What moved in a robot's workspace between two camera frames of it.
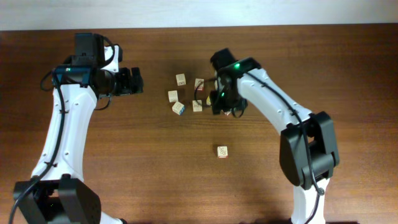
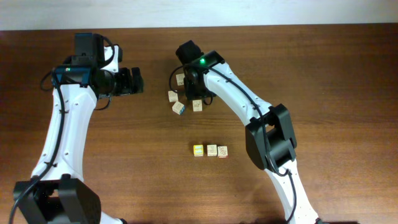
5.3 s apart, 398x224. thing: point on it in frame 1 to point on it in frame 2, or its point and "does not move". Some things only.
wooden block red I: (222, 152) does not move
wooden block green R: (197, 105) does not move
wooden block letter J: (226, 112) to (212, 150)
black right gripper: (217, 104) to (189, 93)
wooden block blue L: (178, 108) does not move
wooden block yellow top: (208, 101) to (198, 150)
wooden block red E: (180, 79) does not move
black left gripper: (125, 86) does not move
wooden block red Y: (173, 96) does not move
